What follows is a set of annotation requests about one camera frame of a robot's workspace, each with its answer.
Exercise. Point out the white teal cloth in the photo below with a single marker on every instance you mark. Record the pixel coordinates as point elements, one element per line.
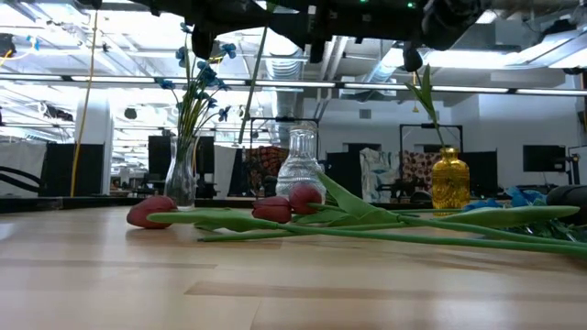
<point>373,169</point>

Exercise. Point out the slim clear glass vase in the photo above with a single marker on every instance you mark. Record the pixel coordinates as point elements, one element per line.
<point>180,183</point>

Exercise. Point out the black aluminium table frame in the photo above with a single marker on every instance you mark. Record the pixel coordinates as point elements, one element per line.
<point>69,204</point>

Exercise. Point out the black wall monitor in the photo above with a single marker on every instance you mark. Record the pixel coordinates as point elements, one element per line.
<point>543,158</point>

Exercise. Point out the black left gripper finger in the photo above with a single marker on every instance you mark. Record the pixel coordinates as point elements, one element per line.
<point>202,41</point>
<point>317,50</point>

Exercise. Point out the large silver ventilation duct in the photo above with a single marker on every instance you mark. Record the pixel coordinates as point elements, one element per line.
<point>282,64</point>

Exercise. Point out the blue artificial flower bunch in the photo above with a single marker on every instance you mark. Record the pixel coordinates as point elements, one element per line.
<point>207,73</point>
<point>520,197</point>

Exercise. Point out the slanted silver ventilation duct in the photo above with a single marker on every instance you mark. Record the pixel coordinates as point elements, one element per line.
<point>390,64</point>

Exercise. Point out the long linear ceiling light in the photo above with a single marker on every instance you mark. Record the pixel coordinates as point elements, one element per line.
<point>293,84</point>

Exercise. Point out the patterned clear glass vase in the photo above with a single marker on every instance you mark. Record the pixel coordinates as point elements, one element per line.
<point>300,160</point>

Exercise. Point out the black rig frame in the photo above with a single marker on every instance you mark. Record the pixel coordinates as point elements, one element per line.
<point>284,120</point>
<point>451,125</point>

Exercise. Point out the rectangular ceiling light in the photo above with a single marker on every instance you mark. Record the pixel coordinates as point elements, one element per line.
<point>458,59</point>

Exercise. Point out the yellow glass vase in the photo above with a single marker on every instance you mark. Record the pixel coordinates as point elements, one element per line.
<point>450,183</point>

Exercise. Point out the red artificial tulip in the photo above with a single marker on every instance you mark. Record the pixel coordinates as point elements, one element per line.
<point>271,210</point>
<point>305,198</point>
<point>149,212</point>

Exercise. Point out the red dotted cloth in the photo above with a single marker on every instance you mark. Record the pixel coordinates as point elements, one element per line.
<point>417,167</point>

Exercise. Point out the white partition panel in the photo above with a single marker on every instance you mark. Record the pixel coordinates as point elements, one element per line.
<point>23,156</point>

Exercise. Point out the orange checkered cloth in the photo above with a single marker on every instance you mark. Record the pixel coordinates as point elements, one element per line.
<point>266,160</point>

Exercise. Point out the round black speaker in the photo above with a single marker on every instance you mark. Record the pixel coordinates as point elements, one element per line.
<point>130,113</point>

